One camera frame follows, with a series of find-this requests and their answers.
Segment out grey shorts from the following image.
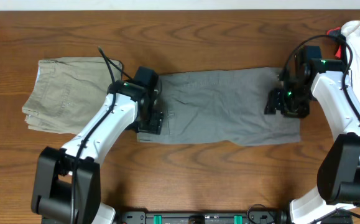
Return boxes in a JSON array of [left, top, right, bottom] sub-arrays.
[[137, 67, 301, 146]]

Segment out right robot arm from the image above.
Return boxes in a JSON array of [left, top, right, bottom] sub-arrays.
[[264, 45, 360, 223]]

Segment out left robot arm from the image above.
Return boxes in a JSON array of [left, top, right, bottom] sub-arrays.
[[31, 67, 164, 224]]

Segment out black and red garment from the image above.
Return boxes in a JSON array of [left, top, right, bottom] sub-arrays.
[[326, 27, 348, 62]]

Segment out folded khaki shorts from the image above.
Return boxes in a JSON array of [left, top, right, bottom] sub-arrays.
[[22, 57, 112, 134]]

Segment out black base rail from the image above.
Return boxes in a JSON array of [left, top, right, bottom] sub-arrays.
[[119, 210, 353, 224]]

